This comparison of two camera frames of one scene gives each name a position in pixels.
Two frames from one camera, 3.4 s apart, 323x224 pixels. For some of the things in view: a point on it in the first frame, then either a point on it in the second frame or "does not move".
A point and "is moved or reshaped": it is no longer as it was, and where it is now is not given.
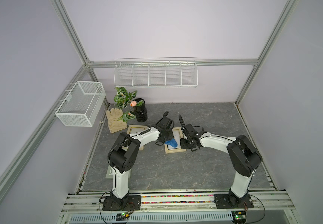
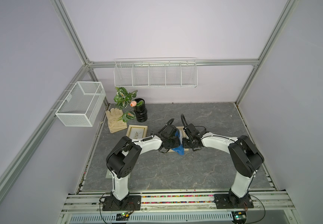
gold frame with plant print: x=133 y=129 does not move
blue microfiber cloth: x=172 y=142 is moved or reshaped
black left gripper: x=171 y=136 → x=176 y=143
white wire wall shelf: x=156 y=72 does not move
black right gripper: x=182 y=145 does not move
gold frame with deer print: x=178 y=134 does not move
